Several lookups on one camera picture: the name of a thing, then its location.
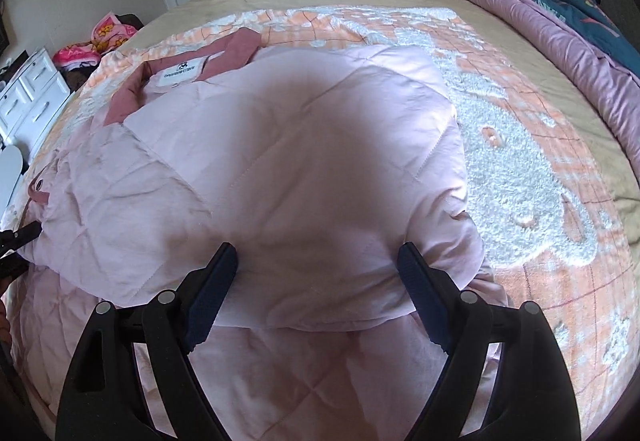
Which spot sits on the white drawer dresser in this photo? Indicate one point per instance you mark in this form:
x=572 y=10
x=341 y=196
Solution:
x=30 y=86

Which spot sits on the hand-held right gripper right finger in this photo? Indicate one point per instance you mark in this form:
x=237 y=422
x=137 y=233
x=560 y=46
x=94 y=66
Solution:
x=422 y=291

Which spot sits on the orange and white fleece blanket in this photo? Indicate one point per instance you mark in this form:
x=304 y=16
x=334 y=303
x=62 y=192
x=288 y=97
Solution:
x=525 y=171

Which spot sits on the white round board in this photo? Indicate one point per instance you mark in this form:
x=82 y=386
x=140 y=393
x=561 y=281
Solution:
x=10 y=176

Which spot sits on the pink floral cloth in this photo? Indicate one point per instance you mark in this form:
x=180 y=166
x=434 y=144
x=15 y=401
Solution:
x=100 y=38

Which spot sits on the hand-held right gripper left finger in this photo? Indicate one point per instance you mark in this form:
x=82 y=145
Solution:
x=212 y=291

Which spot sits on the blue and pink floral duvet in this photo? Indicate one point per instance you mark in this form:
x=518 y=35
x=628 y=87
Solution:
x=550 y=21

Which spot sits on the dark wall screen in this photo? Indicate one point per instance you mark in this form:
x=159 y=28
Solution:
x=3 y=31

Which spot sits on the pink quilted jacket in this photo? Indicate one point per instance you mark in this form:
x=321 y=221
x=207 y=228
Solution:
x=300 y=146

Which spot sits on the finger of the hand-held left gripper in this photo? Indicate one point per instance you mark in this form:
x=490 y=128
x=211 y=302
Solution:
x=22 y=236

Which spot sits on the dark chair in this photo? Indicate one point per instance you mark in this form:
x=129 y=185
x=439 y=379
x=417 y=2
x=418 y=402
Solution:
x=77 y=78

